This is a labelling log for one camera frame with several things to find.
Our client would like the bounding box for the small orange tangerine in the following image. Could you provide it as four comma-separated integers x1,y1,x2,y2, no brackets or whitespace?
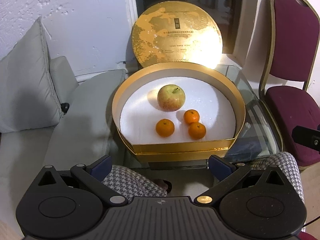
184,109,200,125
156,119,175,137
188,122,207,140

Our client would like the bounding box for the small grey cushion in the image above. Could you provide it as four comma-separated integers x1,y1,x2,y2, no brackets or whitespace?
49,56,79,98

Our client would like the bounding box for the round gold gift box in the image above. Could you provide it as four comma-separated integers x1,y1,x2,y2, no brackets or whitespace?
112,62,246,167

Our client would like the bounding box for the large grey pillow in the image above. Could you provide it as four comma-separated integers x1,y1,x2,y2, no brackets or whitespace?
0,16,64,133

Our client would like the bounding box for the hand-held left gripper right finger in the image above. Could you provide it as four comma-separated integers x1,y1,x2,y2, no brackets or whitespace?
194,155,292,206

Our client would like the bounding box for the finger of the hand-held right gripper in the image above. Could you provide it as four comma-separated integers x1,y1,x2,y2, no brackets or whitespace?
292,124,320,152

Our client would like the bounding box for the dark red cloth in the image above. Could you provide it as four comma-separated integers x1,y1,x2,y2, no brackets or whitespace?
299,232,320,240

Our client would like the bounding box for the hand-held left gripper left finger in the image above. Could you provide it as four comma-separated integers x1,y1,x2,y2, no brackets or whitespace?
32,155,128,207

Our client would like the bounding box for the white foam box liner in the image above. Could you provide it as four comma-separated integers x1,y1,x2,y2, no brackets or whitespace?
120,77,237,145

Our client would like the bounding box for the person's left houndstooth leg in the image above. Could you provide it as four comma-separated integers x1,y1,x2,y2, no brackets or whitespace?
102,165,168,202

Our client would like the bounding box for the grey sofa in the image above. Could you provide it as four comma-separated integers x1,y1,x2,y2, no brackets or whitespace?
0,56,127,230

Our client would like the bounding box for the yellow-red apple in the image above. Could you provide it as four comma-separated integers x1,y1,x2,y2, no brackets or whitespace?
157,84,186,112

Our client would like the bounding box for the glass desktop table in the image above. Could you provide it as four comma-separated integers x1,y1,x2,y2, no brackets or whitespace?
110,64,284,171

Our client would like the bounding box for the person's slippered foot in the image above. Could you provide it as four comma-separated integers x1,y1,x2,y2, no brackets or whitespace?
150,177,173,194

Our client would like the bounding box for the round gold box lid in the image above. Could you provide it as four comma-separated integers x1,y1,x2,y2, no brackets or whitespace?
131,0,223,70

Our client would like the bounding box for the maroon banquet chair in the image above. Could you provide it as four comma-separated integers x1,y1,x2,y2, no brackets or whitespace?
258,0,320,168

